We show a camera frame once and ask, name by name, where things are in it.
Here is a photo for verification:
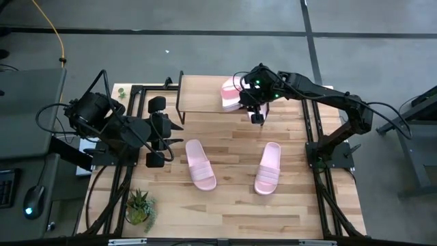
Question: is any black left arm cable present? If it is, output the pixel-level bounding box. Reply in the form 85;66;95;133
35;69;175;163

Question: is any silver bracket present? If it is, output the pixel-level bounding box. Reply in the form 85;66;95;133
298;240;337;246
108;238;147;246

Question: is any black computer mouse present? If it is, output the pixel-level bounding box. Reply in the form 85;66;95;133
23;184;46;219

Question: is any wooden shelf with black frame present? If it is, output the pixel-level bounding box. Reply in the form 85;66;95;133
175;70;270;126

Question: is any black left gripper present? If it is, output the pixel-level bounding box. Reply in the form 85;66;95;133
145;96;184;168

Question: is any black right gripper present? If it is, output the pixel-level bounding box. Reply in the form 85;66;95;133
238;63;274;126

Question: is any yellow cable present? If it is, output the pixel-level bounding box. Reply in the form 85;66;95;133
31;0;66;69

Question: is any grey side desk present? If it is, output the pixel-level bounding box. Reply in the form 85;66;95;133
0;67;89;240

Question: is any black metal table frame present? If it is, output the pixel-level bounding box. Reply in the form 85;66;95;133
76;80;368;240

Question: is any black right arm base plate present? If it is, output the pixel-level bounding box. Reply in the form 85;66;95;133
306;142;355;170

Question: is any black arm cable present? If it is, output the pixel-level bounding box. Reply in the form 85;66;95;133
365;100;413;140
35;69;175;163

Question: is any white box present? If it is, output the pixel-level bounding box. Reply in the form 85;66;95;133
75;137;98;177

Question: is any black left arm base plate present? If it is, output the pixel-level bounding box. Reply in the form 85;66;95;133
91;141;137;167

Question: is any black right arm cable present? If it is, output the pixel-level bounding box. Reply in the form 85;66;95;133
365;100;413;140

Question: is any potted green succulent plant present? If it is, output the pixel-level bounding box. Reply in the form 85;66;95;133
124;189;158;234

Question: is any dark metal stand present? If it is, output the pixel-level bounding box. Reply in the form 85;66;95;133
375;85;437;199

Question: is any black keyboard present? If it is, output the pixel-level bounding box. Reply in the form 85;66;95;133
0;169;16;209

